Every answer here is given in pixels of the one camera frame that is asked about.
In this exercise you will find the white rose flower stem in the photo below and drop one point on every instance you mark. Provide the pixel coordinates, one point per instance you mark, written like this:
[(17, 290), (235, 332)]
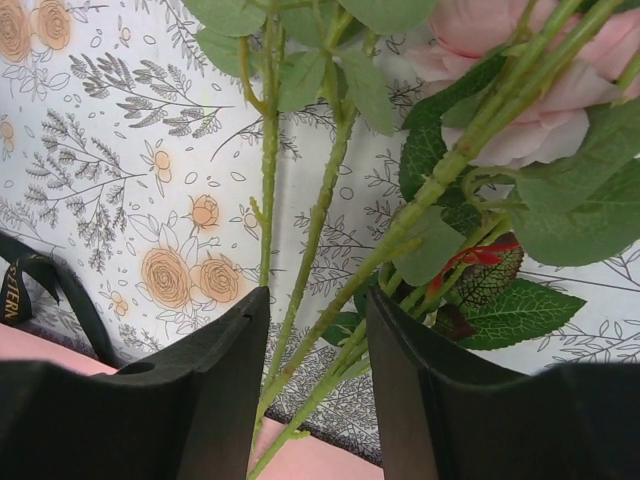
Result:
[(247, 40)]

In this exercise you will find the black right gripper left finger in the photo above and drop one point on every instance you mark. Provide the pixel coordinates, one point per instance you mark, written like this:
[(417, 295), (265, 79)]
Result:
[(185, 412)]

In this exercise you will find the floral table mat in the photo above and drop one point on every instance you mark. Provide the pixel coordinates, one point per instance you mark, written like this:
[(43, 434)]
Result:
[(151, 182)]

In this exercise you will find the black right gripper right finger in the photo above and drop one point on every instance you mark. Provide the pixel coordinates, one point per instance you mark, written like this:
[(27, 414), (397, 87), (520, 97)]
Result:
[(445, 413)]

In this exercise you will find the orange rose flower stem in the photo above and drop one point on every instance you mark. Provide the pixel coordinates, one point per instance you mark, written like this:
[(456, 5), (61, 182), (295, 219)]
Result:
[(516, 233)]

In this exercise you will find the black ribbon gold lettering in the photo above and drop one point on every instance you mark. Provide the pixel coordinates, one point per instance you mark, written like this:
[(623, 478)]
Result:
[(16, 301)]

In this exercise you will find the purple pink wrapping paper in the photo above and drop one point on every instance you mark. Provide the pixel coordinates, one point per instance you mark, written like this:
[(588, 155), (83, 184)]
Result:
[(301, 459)]

